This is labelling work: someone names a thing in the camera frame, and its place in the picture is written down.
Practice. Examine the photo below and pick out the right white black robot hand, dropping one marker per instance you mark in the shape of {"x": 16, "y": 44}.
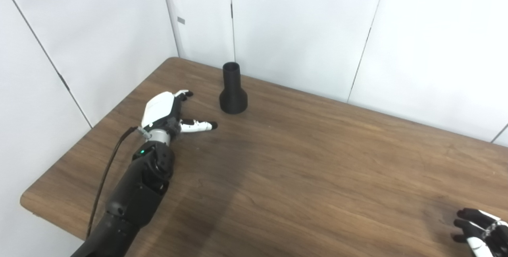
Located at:
{"x": 476, "y": 229}

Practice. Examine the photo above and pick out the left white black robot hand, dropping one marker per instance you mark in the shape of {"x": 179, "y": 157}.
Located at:
{"x": 158, "y": 108}

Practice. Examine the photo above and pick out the black flared nozzle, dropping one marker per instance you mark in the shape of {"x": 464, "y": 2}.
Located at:
{"x": 233, "y": 98}

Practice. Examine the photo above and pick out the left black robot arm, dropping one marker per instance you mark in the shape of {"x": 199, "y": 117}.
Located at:
{"x": 135, "y": 197}

